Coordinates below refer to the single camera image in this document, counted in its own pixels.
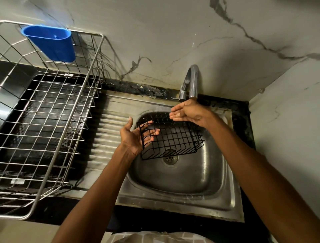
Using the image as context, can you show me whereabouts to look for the dark steel drip tray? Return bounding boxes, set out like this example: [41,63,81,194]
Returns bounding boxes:
[0,61,100,190]

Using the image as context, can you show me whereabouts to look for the blue plastic cutlery holder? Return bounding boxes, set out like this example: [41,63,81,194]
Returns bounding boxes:
[21,24,76,63]

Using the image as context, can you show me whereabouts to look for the person's left forearm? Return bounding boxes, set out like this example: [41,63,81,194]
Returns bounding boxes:
[51,148,137,243]

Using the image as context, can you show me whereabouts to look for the person's right hand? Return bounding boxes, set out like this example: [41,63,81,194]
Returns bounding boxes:
[169,99,218,130]

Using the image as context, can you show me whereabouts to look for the stainless steel sink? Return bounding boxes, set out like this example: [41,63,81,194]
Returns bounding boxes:
[57,89,245,223]

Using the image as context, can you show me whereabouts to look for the person's right forearm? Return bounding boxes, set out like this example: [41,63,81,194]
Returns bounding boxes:
[209,115,320,243]

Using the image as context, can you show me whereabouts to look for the black wire basket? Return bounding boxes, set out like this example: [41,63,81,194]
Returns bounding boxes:
[137,112,205,161]

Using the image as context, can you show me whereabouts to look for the chrome sink faucet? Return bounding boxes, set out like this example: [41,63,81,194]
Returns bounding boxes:
[171,64,200,102]

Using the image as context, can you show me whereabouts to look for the person's left hand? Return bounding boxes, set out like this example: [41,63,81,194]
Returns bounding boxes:
[119,116,161,156]

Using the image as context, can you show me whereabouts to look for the steel wire dish rack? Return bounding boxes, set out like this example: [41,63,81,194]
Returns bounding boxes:
[0,20,105,220]

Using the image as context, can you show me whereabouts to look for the round sink drain strainer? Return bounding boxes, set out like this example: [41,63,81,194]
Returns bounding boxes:
[162,149,179,166]

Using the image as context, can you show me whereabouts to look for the person's patterned clothing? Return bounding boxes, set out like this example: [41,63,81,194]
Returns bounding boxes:
[107,231,215,243]

